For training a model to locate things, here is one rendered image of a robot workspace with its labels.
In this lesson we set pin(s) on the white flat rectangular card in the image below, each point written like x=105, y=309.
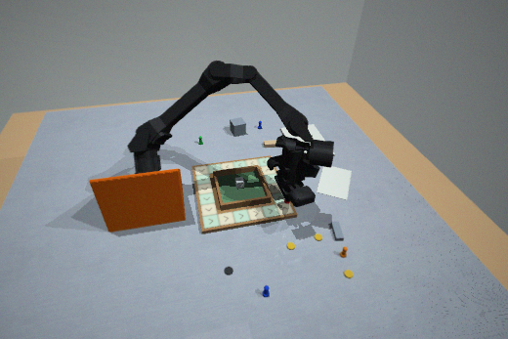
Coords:
x=312, y=129

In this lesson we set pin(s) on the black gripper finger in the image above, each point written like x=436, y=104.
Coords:
x=280, y=184
x=286, y=193

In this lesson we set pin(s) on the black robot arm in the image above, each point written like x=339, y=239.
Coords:
x=218, y=75

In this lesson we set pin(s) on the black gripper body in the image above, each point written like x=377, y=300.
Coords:
x=291, y=175

